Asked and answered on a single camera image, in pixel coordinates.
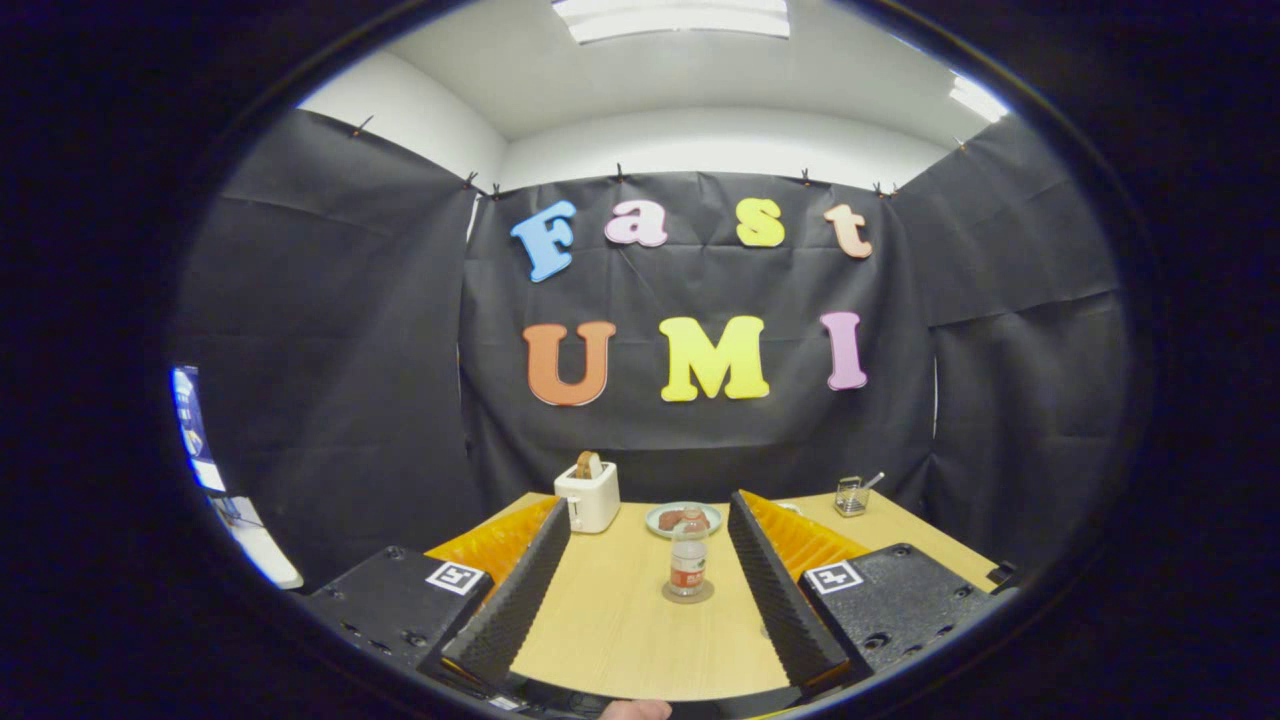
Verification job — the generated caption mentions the small ceiling light panel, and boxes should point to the small ceiling light panel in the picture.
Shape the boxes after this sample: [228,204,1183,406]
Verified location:
[948,75,1009,124]

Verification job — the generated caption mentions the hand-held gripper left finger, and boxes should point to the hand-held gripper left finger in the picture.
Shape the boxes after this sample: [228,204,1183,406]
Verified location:
[300,495,573,691]

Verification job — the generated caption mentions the wooden table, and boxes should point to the wooden table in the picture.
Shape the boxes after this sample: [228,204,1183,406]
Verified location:
[500,490,1001,701]

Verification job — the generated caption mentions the clear juice bottle red label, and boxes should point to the clear juice bottle red label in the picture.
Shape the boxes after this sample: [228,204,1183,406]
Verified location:
[668,507,710,599]

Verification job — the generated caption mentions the large ceiling light panel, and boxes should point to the large ceiling light panel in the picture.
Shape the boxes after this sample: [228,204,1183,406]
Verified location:
[552,0,791,44]

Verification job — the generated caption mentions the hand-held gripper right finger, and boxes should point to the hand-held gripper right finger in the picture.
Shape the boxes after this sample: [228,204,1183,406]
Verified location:
[727,489,1003,691]

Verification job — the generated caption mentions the pale green plate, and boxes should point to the pale green plate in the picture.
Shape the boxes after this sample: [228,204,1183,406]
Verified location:
[645,501,723,540]

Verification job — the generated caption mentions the white toaster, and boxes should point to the white toaster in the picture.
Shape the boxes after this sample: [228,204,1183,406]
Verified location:
[554,461,621,534]

